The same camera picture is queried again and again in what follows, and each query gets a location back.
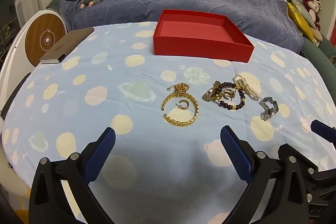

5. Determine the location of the gold hoop earring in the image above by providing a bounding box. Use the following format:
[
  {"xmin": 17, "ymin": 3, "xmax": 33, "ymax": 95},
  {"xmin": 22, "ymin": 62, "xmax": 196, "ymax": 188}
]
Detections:
[{"xmin": 223, "ymin": 90, "xmax": 237, "ymax": 102}]

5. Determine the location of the grey cushion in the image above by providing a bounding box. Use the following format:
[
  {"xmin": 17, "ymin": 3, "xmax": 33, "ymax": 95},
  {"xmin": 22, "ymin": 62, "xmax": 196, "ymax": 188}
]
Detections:
[{"xmin": 289, "ymin": 0, "xmax": 318, "ymax": 28}]

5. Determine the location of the gold braided bangle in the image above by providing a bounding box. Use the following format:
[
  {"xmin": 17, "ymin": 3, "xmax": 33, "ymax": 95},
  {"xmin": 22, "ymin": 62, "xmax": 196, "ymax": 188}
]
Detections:
[{"xmin": 161, "ymin": 91, "xmax": 199, "ymax": 127}]

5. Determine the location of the silver hoop earring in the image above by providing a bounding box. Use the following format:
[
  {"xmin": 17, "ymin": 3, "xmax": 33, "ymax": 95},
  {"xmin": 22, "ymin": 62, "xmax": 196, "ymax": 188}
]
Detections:
[{"xmin": 175, "ymin": 99, "xmax": 189, "ymax": 110}]

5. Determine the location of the silver wristwatch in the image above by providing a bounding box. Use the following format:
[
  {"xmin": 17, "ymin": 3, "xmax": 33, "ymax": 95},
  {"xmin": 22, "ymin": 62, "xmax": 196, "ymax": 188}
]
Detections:
[{"xmin": 259, "ymin": 97, "xmax": 279, "ymax": 122}]

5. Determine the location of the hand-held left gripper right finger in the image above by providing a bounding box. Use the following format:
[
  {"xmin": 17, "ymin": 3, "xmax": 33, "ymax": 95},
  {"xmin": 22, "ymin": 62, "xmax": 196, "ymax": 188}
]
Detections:
[{"xmin": 220, "ymin": 126, "xmax": 310, "ymax": 224}]

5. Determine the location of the planet-print blue tablecloth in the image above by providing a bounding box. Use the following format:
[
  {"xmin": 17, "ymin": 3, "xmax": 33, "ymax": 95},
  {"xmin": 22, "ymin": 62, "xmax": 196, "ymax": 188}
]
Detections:
[{"xmin": 0, "ymin": 21, "xmax": 336, "ymax": 224}]

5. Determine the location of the yellow cushion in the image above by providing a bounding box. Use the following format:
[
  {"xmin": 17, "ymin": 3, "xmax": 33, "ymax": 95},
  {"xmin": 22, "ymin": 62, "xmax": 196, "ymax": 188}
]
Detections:
[{"xmin": 286, "ymin": 1, "xmax": 319, "ymax": 43}]

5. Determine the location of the green sofa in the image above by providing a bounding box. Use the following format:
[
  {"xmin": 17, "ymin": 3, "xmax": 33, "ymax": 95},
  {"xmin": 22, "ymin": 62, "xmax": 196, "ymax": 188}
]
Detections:
[{"xmin": 276, "ymin": 0, "xmax": 336, "ymax": 75}]

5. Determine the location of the white round wooden-faced device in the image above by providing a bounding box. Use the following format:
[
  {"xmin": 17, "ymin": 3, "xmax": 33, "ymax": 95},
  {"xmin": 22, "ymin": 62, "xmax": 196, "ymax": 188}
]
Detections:
[{"xmin": 0, "ymin": 9, "xmax": 68, "ymax": 119}]

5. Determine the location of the gold chain crown bracelet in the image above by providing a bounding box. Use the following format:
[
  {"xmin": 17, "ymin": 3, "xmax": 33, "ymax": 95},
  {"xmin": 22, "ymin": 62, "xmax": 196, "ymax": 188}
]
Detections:
[{"xmin": 167, "ymin": 83, "xmax": 190, "ymax": 95}]

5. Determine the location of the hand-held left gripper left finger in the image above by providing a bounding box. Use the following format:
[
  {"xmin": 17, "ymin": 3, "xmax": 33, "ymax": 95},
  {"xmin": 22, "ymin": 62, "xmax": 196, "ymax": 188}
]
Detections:
[{"xmin": 28, "ymin": 127, "xmax": 116, "ymax": 224}]

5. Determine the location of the gold wristwatch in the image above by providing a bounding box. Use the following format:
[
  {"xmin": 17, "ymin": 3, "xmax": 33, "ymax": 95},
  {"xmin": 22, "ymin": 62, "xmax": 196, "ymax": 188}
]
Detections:
[{"xmin": 202, "ymin": 80, "xmax": 223, "ymax": 102}]

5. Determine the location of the dark bead bracelet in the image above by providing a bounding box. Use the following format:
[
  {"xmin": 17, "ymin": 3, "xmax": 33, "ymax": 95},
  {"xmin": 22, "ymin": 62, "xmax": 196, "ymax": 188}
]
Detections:
[{"xmin": 215, "ymin": 82, "xmax": 246, "ymax": 110}]

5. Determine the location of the brown notebook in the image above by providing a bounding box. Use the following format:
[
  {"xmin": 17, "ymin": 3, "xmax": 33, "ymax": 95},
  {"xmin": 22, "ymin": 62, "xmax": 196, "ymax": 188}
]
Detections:
[{"xmin": 39, "ymin": 27, "xmax": 95, "ymax": 65}]

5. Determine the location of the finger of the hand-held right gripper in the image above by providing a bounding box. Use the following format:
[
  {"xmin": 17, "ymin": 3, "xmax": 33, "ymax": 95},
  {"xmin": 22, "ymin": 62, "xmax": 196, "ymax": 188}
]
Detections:
[
  {"xmin": 278, "ymin": 143, "xmax": 319, "ymax": 174},
  {"xmin": 311, "ymin": 120, "xmax": 336, "ymax": 147}
]

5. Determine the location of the pearl bracelet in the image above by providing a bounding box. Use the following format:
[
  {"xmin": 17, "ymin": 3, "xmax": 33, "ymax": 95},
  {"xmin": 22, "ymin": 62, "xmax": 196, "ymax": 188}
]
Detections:
[{"xmin": 233, "ymin": 74, "xmax": 261, "ymax": 101}]

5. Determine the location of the red monkey plush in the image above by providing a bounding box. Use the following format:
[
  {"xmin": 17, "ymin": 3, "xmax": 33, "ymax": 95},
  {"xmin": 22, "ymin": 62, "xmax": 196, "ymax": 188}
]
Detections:
[{"xmin": 302, "ymin": 0, "xmax": 323, "ymax": 30}]

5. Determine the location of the red lattice rack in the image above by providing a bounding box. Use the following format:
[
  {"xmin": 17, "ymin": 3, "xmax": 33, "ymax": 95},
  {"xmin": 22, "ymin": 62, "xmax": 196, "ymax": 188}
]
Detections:
[{"xmin": 328, "ymin": 27, "xmax": 336, "ymax": 47}]

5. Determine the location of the red cardboard box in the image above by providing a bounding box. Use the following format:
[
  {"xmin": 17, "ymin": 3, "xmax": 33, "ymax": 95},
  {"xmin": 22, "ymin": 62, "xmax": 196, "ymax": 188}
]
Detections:
[{"xmin": 153, "ymin": 9, "xmax": 255, "ymax": 63}]

